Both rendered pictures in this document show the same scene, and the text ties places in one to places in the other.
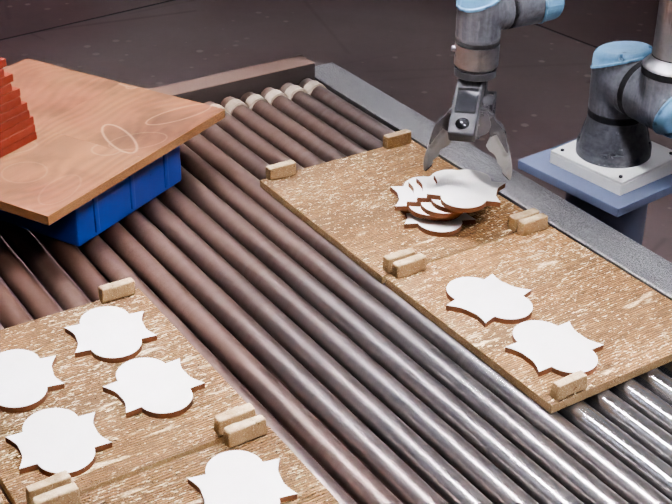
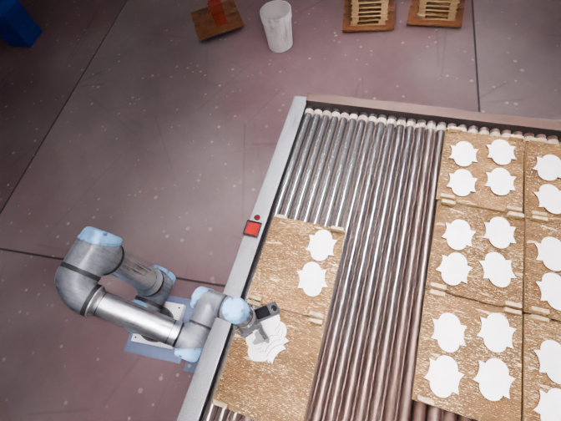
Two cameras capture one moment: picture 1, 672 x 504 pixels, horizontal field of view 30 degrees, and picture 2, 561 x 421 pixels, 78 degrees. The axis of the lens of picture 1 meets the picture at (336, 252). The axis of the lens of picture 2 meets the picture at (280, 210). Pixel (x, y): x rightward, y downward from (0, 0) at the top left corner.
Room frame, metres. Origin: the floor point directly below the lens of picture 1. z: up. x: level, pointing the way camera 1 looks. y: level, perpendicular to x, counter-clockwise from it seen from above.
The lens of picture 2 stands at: (1.90, 0.12, 2.41)
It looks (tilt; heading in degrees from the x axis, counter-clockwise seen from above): 62 degrees down; 245
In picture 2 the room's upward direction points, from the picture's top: 17 degrees counter-clockwise
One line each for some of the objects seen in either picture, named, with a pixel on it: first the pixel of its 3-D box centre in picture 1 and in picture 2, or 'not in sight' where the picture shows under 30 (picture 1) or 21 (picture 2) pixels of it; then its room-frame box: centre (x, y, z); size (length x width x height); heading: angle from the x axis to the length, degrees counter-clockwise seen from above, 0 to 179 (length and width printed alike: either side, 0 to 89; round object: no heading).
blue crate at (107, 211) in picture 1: (67, 169); not in sight; (2.08, 0.50, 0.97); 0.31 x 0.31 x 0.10; 60
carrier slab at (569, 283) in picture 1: (548, 307); (297, 264); (1.69, -0.34, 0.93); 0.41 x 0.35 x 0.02; 33
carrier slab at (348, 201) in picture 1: (397, 204); (270, 361); (2.03, -0.11, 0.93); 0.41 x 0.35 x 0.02; 33
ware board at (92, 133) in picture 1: (36, 131); not in sight; (2.11, 0.56, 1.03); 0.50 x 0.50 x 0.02; 60
